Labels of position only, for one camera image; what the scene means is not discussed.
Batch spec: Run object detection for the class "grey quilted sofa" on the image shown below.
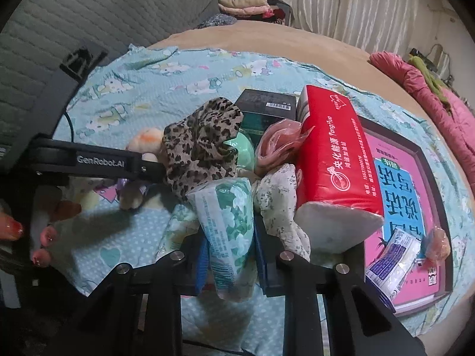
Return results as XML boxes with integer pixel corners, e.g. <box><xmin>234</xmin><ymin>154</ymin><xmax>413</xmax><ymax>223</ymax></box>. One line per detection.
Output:
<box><xmin>0</xmin><ymin>0</ymin><xmax>220</xmax><ymax>164</ymax></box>

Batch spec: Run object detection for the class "green floral tissue pack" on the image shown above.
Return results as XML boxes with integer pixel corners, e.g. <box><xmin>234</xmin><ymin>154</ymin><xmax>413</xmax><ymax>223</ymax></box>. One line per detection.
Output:
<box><xmin>155</xmin><ymin>204</ymin><xmax>203</xmax><ymax>261</ymax></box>
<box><xmin>186</xmin><ymin>177</ymin><xmax>257</xmax><ymax>302</ymax></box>

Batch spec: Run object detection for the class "pile of folded clothes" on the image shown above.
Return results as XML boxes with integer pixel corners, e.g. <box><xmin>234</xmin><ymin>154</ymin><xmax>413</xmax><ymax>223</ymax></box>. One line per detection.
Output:
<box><xmin>217</xmin><ymin>0</ymin><xmax>292</xmax><ymax>27</ymax></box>

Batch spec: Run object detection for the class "black cable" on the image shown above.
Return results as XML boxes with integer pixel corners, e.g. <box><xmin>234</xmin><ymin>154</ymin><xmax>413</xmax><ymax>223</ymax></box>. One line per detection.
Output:
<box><xmin>62</xmin><ymin>110</ymin><xmax>74</xmax><ymax>142</ymax></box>

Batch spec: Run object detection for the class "dark green box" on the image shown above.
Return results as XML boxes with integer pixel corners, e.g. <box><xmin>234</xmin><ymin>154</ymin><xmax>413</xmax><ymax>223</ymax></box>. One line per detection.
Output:
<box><xmin>238</xmin><ymin>113</ymin><xmax>285</xmax><ymax>139</ymax></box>

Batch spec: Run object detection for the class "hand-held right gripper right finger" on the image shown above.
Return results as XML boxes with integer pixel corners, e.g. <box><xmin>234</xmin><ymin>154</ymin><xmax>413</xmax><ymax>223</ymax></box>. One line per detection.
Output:
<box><xmin>254</xmin><ymin>227</ymin><xmax>427</xmax><ymax>356</ymax></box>

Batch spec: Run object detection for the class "green round container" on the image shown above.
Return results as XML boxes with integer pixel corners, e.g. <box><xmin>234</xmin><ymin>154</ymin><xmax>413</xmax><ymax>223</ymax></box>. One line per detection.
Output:
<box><xmin>224</xmin><ymin>131</ymin><xmax>257</xmax><ymax>172</ymax></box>

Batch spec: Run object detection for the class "red tissue pack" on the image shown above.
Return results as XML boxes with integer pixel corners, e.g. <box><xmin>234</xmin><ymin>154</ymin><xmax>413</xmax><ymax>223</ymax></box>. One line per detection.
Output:
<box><xmin>295</xmin><ymin>85</ymin><xmax>386</xmax><ymax>255</ymax></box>

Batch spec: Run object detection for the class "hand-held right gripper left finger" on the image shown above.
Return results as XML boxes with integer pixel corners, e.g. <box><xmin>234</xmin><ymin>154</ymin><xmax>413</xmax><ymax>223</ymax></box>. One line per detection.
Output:
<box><xmin>52</xmin><ymin>234</ymin><xmax>212</xmax><ymax>356</ymax></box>

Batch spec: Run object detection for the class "dark patterned cloth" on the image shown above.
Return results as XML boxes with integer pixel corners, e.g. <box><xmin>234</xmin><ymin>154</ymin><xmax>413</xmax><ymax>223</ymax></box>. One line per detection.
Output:
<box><xmin>198</xmin><ymin>13</ymin><xmax>239</xmax><ymax>29</ymax></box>

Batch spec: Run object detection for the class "bed with tan sheet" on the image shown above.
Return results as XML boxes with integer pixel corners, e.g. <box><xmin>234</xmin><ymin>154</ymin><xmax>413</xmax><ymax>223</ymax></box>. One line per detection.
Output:
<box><xmin>145</xmin><ymin>18</ymin><xmax>475</xmax><ymax>327</ymax></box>

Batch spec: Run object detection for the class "black box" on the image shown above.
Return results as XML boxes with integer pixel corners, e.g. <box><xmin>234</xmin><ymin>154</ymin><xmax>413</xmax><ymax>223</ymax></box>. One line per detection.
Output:
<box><xmin>234</xmin><ymin>89</ymin><xmax>300</xmax><ymax>121</ymax></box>

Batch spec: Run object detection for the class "light blue printed blanket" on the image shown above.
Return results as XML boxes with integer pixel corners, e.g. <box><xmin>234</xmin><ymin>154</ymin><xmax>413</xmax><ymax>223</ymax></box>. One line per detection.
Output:
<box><xmin>52</xmin><ymin>42</ymin><xmax>461</xmax><ymax>356</ymax></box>

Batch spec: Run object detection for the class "pink quilt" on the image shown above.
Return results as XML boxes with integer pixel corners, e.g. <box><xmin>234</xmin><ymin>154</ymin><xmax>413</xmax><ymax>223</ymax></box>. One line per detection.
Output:
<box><xmin>369</xmin><ymin>51</ymin><xmax>475</xmax><ymax>190</ymax></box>

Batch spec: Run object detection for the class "white curtain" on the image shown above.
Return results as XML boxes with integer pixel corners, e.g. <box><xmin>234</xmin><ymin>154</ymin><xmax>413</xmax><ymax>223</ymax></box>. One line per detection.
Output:
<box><xmin>270</xmin><ymin>0</ymin><xmax>428</xmax><ymax>51</ymax></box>

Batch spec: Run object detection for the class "green cloth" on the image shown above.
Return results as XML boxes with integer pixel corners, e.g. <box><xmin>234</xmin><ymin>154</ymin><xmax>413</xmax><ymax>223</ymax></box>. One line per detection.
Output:
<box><xmin>407</xmin><ymin>55</ymin><xmax>454</xmax><ymax>109</ymax></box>

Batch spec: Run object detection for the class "small blue white tissue packet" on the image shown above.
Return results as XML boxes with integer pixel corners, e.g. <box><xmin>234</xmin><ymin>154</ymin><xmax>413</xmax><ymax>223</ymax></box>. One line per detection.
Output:
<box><xmin>365</xmin><ymin>228</ymin><xmax>422</xmax><ymax>302</ymax></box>

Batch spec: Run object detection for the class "pink plastic bag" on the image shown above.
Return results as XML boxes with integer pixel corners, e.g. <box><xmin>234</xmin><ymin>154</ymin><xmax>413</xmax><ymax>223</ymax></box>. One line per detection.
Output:
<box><xmin>254</xmin><ymin>119</ymin><xmax>304</xmax><ymax>176</ymax></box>

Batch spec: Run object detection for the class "pink book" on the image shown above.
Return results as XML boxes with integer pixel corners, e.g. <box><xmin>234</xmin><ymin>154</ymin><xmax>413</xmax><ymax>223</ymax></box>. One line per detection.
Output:
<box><xmin>357</xmin><ymin>115</ymin><xmax>455</xmax><ymax>318</ymax></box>

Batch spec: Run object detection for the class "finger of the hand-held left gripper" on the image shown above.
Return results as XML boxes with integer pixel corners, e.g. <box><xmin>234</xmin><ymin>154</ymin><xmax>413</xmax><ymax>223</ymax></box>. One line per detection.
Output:
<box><xmin>139</xmin><ymin>151</ymin><xmax>167</xmax><ymax>187</ymax></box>

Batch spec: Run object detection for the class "leopard print cloth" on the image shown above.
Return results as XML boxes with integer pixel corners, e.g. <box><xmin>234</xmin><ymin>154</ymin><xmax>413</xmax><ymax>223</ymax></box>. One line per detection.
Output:
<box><xmin>161</xmin><ymin>96</ymin><xmax>244</xmax><ymax>203</ymax></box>

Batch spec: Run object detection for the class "pink plush bear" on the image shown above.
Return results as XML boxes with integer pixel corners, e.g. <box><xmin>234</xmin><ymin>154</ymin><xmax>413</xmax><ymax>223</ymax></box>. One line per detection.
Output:
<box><xmin>118</xmin><ymin>127</ymin><xmax>168</xmax><ymax>211</ymax></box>

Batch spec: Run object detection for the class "white green-speckled cloth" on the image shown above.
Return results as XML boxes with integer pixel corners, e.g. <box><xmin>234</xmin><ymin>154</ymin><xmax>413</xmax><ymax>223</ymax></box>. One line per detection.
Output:
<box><xmin>252</xmin><ymin>163</ymin><xmax>311</xmax><ymax>263</ymax></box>

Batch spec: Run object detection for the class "person's left hand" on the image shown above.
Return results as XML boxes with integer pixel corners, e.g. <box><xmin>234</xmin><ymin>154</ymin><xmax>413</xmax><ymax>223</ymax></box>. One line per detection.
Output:
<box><xmin>0</xmin><ymin>187</ymin><xmax>83</xmax><ymax>270</ymax></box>

